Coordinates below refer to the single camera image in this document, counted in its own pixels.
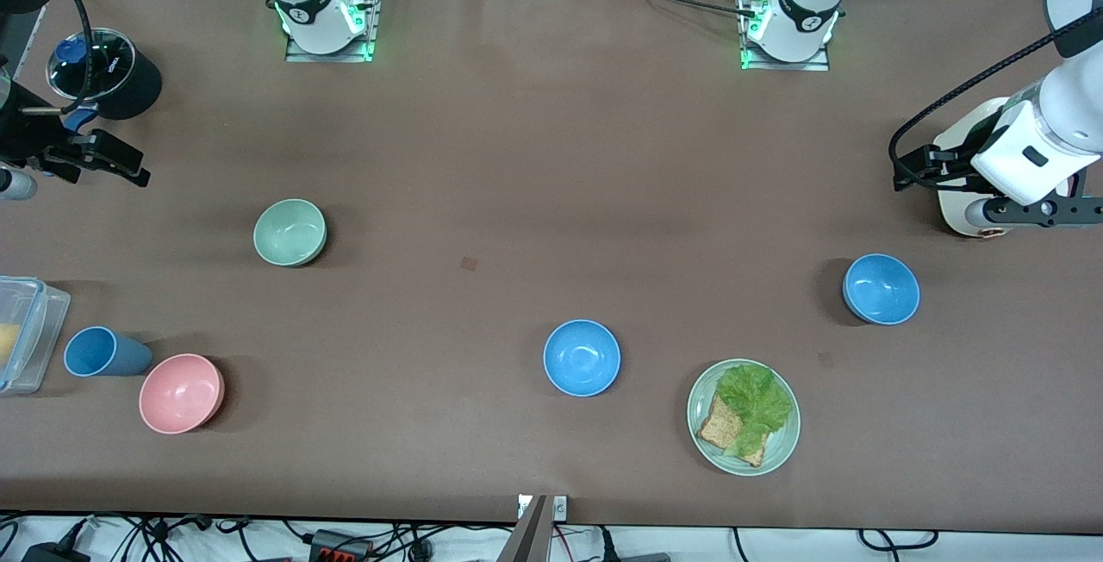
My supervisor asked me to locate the blue bowl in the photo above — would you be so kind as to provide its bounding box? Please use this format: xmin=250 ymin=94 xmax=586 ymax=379
xmin=843 ymin=253 xmax=921 ymax=326
xmin=543 ymin=319 xmax=621 ymax=397

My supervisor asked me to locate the green bowl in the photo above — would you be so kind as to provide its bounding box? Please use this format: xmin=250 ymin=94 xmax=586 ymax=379
xmin=253 ymin=198 xmax=328 ymax=268

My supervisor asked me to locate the pink bowl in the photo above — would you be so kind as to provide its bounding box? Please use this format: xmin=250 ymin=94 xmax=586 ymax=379
xmin=139 ymin=353 xmax=226 ymax=435

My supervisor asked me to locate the cream toaster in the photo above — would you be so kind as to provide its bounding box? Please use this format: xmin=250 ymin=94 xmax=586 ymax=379
xmin=933 ymin=97 xmax=1035 ymax=239

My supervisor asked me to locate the glass lid with blue knob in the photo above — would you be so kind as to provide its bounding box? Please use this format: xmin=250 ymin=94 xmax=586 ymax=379
xmin=47 ymin=28 xmax=137 ymax=103

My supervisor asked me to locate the clear plastic container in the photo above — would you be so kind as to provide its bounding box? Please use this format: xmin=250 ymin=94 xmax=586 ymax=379
xmin=0 ymin=276 xmax=72 ymax=396

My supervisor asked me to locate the blue cup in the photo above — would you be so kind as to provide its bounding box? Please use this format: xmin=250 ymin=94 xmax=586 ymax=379
xmin=64 ymin=326 xmax=154 ymax=378

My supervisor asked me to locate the green lettuce leaf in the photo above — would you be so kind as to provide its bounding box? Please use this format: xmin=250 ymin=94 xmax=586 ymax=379
xmin=717 ymin=363 xmax=794 ymax=459

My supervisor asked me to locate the green plate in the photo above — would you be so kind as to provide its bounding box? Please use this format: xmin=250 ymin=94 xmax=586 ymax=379
xmin=687 ymin=359 xmax=801 ymax=477

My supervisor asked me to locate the brown bread slice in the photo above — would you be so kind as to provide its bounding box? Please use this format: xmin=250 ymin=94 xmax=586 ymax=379
xmin=696 ymin=393 xmax=768 ymax=468

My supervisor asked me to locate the black power brick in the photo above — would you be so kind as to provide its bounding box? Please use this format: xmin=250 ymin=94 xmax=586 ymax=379
xmin=22 ymin=542 xmax=91 ymax=562

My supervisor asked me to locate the black orange power adapter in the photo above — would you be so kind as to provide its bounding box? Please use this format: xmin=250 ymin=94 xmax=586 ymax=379
xmin=308 ymin=529 xmax=373 ymax=562

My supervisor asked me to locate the black pot with blue handle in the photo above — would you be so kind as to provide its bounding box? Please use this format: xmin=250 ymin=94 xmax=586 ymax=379
xmin=45 ymin=28 xmax=163 ymax=134

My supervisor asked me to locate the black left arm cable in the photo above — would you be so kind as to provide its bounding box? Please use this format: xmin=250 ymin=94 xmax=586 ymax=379
xmin=889 ymin=15 xmax=1103 ymax=192

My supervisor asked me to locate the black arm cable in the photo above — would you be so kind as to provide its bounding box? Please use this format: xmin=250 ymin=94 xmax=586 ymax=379
xmin=30 ymin=0 xmax=94 ymax=119
xmin=889 ymin=15 xmax=1103 ymax=192

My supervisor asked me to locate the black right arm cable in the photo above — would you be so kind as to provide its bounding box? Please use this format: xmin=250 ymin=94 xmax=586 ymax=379
xmin=30 ymin=0 xmax=94 ymax=119

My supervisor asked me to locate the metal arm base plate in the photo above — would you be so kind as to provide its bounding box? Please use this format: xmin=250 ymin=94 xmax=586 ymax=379
xmin=284 ymin=0 xmax=382 ymax=63
xmin=739 ymin=0 xmax=833 ymax=72

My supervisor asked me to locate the white table edge bracket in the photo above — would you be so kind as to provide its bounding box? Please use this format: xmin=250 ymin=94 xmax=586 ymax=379
xmin=517 ymin=496 xmax=570 ymax=521

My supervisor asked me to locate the grey camera pole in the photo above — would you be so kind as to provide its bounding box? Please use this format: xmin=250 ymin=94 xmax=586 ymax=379
xmin=498 ymin=496 xmax=550 ymax=562

